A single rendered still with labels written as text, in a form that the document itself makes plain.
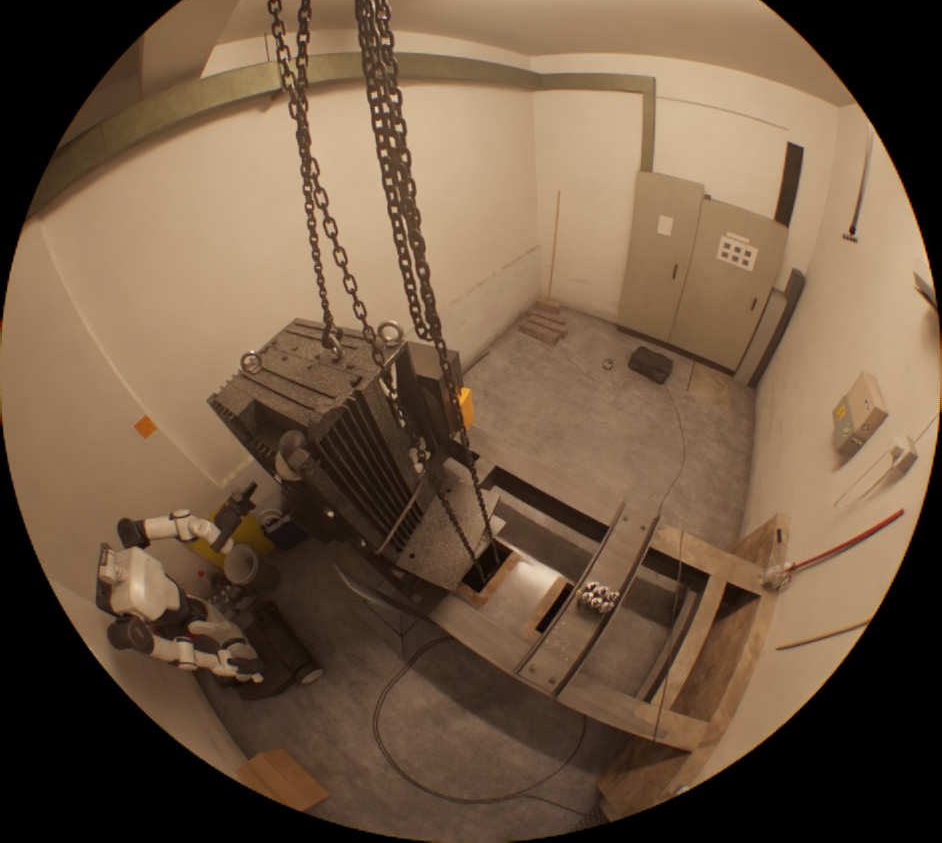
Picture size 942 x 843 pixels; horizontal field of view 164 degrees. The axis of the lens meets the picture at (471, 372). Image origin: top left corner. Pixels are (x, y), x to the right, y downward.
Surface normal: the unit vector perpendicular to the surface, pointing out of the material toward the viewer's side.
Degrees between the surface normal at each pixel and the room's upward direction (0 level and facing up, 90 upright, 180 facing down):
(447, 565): 0
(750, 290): 90
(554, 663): 0
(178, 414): 90
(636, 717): 0
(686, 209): 90
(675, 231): 90
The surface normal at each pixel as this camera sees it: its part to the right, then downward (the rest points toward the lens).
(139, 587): 0.59, -0.79
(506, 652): -0.09, -0.73
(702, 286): -0.61, 0.57
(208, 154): 0.78, 0.37
